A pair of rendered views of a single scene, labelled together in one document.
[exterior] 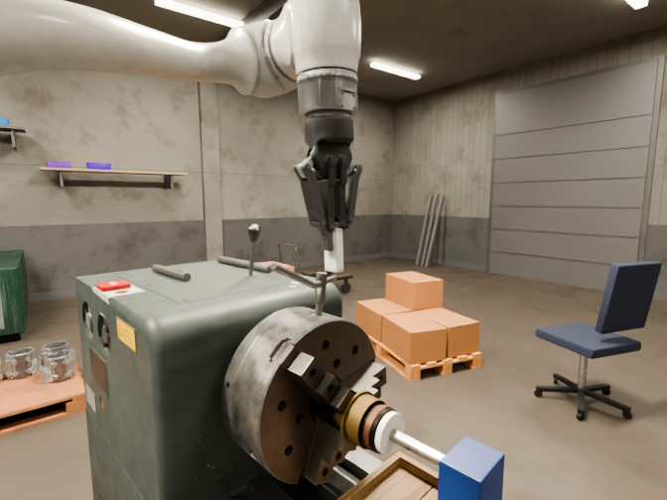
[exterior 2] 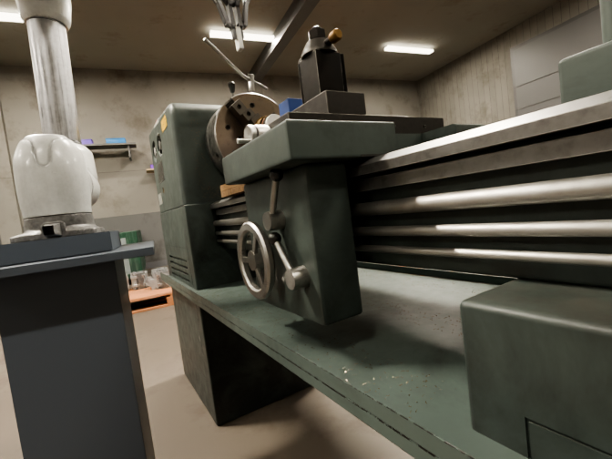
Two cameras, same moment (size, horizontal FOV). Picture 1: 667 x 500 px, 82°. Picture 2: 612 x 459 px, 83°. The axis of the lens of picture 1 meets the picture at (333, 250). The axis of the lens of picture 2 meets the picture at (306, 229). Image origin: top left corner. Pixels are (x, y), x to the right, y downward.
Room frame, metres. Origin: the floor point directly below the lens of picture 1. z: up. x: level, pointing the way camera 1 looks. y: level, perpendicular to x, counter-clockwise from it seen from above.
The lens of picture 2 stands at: (-0.53, -0.43, 0.79)
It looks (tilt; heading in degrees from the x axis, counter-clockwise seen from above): 3 degrees down; 14
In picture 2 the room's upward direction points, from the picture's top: 7 degrees counter-clockwise
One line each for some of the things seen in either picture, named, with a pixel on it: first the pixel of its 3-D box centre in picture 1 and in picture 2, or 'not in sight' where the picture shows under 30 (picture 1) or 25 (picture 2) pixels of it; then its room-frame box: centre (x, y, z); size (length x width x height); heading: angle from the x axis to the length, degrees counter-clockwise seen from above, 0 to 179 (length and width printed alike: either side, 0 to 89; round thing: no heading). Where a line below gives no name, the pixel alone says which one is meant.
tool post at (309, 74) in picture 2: not in sight; (322, 81); (0.26, -0.32, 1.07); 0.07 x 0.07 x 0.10; 45
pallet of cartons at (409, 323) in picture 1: (412, 316); not in sight; (3.56, -0.76, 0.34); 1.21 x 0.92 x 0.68; 33
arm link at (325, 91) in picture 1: (328, 98); not in sight; (0.59, 0.01, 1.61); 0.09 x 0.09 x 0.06
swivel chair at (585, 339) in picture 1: (589, 332); not in sight; (2.60, -1.82, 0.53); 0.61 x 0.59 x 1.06; 39
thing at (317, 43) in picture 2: not in sight; (318, 50); (0.25, -0.32, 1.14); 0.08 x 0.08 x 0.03
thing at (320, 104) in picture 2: not in sight; (320, 117); (0.27, -0.30, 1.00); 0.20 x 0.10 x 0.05; 45
